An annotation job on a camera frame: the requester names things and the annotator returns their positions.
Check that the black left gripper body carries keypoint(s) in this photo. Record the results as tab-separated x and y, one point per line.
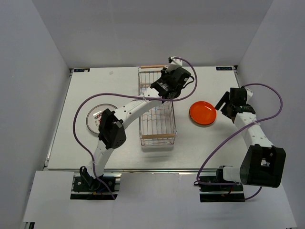
165	76

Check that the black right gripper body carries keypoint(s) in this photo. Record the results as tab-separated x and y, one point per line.
225	109

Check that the orange plastic plate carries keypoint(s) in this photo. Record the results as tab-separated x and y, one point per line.
202	112

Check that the white plate red characters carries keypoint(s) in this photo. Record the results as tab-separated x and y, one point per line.
93	118

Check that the yellow patterned plate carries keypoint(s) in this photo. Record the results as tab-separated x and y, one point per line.
202	125

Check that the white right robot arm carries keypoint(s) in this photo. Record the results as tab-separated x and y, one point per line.
263	164

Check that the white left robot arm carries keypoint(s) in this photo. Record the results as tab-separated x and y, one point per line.
114	123

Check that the right table corner label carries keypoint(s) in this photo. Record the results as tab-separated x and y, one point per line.
224	68

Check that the table corner label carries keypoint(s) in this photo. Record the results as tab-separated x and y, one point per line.
224	68
81	70

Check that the white drip tray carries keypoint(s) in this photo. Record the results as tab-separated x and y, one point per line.
160	144

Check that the left table corner label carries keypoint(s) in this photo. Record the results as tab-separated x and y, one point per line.
81	70

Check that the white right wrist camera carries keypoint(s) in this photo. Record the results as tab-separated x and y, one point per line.
249	94

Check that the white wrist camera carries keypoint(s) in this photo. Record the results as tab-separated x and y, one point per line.
249	94
174	63

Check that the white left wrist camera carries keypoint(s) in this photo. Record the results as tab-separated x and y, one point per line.
174	63

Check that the metal wire dish rack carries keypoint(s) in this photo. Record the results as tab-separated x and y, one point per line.
158	122

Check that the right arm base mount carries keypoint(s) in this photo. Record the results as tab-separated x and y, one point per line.
217	193

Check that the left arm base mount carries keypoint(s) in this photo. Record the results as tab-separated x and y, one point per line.
85	187

